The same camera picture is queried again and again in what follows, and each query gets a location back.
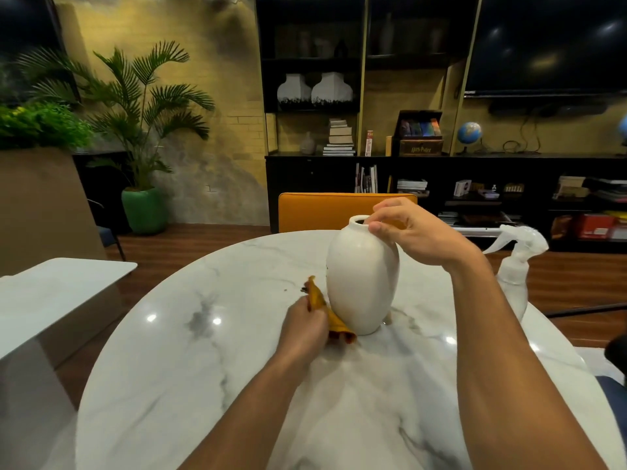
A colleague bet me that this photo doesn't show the person's right hand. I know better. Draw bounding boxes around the person's right hand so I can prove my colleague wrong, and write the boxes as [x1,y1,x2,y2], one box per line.
[366,197,483,274]

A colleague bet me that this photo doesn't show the person's left hand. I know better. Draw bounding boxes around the person's left hand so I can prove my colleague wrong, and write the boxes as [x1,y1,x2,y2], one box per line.
[273,296,330,371]

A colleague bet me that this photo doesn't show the orange cloth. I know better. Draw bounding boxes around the orange cloth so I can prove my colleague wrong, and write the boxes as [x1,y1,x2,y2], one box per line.
[301,276,357,344]

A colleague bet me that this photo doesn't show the white ceramic vase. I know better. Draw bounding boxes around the white ceramic vase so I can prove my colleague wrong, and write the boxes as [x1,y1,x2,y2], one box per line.
[326,214,400,337]

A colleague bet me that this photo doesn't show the person's left forearm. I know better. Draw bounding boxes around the person's left forearm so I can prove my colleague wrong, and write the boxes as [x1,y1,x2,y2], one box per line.
[179,354,316,470]

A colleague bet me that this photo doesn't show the person's right forearm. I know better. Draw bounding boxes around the person's right forearm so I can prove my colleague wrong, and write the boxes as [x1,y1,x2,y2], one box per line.
[448,249,608,470]

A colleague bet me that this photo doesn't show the upright books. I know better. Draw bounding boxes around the upright books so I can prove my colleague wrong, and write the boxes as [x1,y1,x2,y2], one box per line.
[355,163,379,194]

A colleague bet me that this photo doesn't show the orange chair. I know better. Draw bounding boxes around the orange chair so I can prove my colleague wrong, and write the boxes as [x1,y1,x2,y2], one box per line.
[278,193,418,234]

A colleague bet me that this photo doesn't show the black shelf unit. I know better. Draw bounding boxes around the black shelf unit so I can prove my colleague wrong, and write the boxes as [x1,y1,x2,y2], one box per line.
[255,0,627,252]

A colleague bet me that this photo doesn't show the brown box of books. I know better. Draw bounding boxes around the brown box of books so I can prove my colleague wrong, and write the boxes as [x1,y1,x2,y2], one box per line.
[392,110,444,157]

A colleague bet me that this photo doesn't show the white spray bottle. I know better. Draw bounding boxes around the white spray bottle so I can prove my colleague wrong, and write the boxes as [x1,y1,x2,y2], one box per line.
[482,225,549,323]

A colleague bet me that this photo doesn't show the green plant pot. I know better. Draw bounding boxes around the green plant pot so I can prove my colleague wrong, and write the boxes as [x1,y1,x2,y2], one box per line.
[121,187,168,235]

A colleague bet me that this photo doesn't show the beige stack of books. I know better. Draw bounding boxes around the beige stack of books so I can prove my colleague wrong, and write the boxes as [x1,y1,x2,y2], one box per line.
[554,176,591,200]

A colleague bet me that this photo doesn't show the black soundbar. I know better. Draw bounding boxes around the black soundbar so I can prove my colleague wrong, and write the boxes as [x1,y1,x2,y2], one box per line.
[489,100,608,118]

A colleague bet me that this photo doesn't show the red box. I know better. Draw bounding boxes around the red box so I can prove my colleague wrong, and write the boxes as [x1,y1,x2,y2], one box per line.
[575,213,615,240]

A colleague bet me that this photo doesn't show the palm plant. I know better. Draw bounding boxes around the palm plant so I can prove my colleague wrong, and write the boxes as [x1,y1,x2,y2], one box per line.
[20,41,215,191]

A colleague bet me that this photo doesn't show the large black television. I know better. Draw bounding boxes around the large black television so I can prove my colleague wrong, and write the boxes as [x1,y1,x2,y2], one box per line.
[463,0,627,97]

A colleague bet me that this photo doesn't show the brown planter box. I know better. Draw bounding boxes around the brown planter box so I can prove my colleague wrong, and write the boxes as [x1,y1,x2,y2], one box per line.
[0,148,108,277]

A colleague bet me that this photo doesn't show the green leafy bush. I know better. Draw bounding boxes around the green leafy bush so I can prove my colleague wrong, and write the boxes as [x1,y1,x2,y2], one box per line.
[0,102,94,151]

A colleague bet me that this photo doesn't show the black cables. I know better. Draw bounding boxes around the black cables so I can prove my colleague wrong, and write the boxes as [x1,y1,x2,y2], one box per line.
[502,117,542,154]

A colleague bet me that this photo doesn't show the blue chair with black frame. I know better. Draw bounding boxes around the blue chair with black frame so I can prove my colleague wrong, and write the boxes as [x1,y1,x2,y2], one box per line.
[87,199,126,262]

